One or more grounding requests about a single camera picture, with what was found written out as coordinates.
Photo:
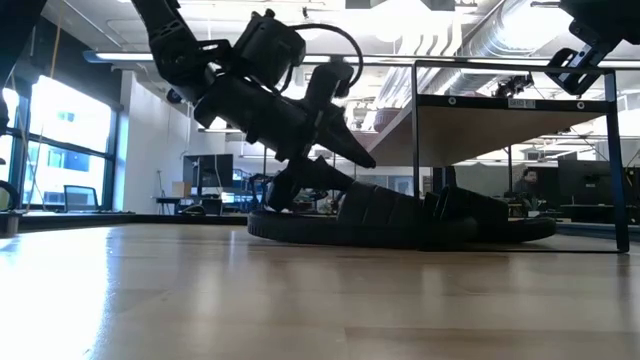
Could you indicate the silver ventilation duct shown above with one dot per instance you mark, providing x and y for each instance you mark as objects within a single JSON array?
[{"x": 500, "y": 35}]

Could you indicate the person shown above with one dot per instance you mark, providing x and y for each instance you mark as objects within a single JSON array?
[{"x": 527, "y": 182}]

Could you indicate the large dark monitor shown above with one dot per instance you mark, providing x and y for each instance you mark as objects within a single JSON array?
[{"x": 585, "y": 180}]

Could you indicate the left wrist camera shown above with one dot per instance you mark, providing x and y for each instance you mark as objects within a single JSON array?
[{"x": 327, "y": 82}]

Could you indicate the wooden shelf with black frame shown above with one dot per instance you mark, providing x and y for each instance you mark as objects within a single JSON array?
[{"x": 475, "y": 135}]

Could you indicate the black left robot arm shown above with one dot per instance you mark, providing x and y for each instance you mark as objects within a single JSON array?
[{"x": 180, "y": 50}]

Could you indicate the black aluminium table frame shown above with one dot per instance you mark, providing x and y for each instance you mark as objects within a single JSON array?
[{"x": 150, "y": 220}]

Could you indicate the black spotlight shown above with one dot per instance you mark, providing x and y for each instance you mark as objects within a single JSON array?
[{"x": 507, "y": 87}]

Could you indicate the large window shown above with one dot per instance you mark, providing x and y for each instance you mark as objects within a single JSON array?
[{"x": 70, "y": 120}]

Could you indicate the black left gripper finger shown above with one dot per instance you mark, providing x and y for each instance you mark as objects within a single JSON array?
[
  {"x": 345, "y": 145},
  {"x": 322, "y": 177}
]

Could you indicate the long fluorescent light bar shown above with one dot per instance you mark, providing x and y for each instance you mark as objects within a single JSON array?
[{"x": 125, "y": 56}]

